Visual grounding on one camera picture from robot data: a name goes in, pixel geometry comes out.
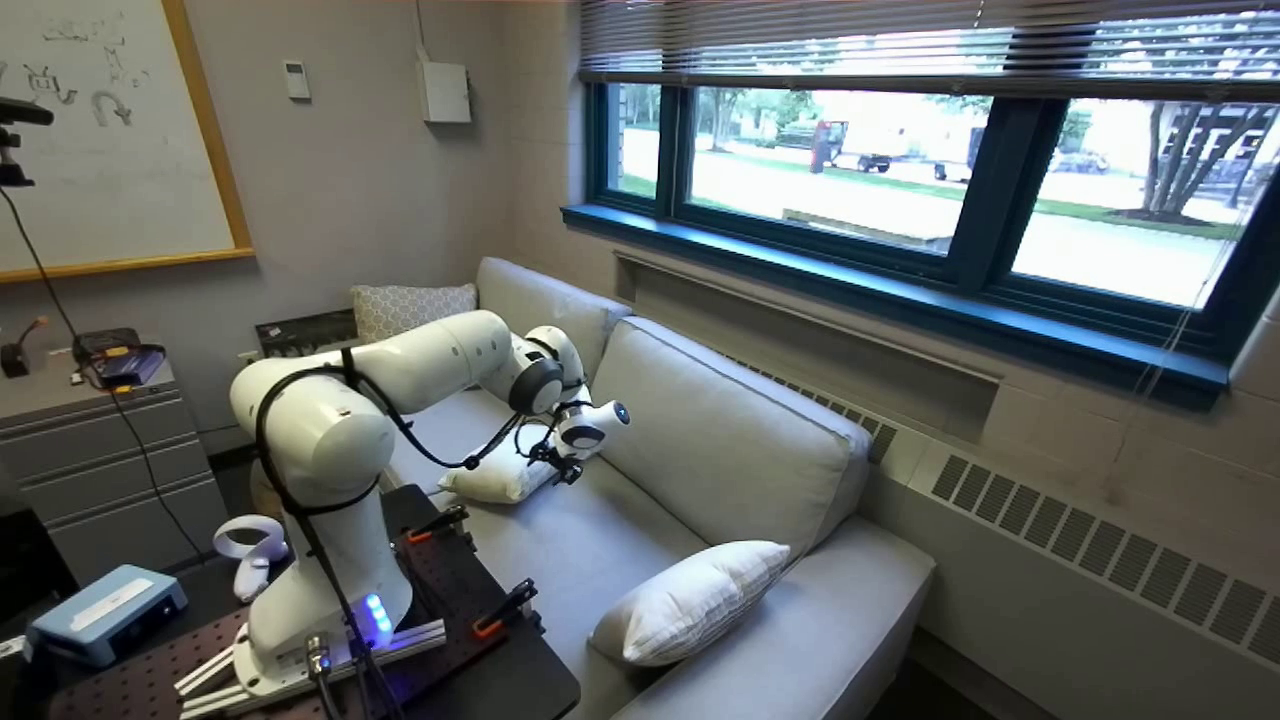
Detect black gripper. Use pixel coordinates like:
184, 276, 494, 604
538, 394, 635, 473

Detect cream striped pillow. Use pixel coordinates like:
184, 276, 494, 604
589, 534, 795, 673
443, 443, 566, 513

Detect red black clamp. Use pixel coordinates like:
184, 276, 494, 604
467, 574, 541, 643
395, 504, 473, 548

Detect grey lattice pattern pillow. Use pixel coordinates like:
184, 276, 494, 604
347, 278, 481, 342

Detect black robot table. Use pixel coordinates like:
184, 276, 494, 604
38, 480, 585, 720

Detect black rectangular case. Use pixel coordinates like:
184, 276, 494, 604
253, 307, 359, 361

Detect white VR controller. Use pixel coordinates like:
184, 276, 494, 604
212, 513, 292, 604

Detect black orange device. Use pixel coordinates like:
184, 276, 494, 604
73, 326, 176, 392

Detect window blinds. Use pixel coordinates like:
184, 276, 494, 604
577, 0, 1280, 99

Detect grey filing cabinet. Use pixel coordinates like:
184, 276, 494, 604
0, 346, 232, 583

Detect blue plastic box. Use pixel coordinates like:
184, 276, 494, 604
29, 559, 194, 673

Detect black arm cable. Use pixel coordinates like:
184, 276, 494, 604
253, 342, 566, 720

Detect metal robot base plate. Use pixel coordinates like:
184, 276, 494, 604
173, 615, 452, 716

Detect white wall junction box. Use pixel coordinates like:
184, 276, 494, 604
421, 46, 475, 132

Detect white wall thermostat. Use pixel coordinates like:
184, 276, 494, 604
279, 55, 318, 107

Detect wide teal frame window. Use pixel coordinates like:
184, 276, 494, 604
558, 0, 1280, 410

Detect beige wall radiator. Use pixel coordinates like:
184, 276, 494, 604
744, 354, 1280, 720

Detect wood frame whiteboard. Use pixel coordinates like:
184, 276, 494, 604
0, 0, 255, 287

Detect black camera on tripod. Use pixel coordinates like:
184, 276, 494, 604
0, 90, 55, 191

